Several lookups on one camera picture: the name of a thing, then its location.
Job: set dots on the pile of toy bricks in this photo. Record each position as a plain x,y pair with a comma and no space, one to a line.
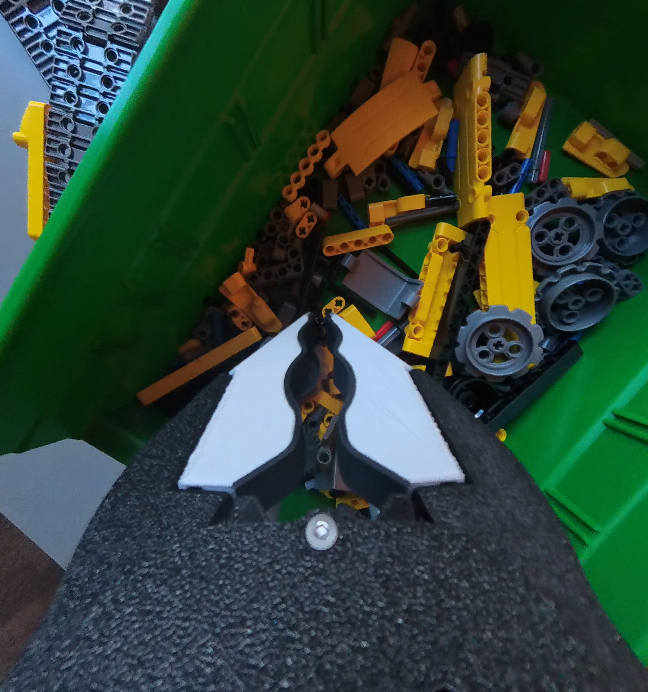
389,130

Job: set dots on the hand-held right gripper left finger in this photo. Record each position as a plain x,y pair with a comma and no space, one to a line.
248,421

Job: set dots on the grey toy wheel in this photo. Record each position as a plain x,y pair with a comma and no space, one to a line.
578,297
564,233
499,346
626,227

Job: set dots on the black toy pin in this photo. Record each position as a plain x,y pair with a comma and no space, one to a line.
320,320

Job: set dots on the yellow perforated toy beam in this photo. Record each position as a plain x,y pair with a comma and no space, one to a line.
35,173

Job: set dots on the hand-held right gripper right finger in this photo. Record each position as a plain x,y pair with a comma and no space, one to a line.
399,421

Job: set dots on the green plastic bin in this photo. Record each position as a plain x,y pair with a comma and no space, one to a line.
140,243

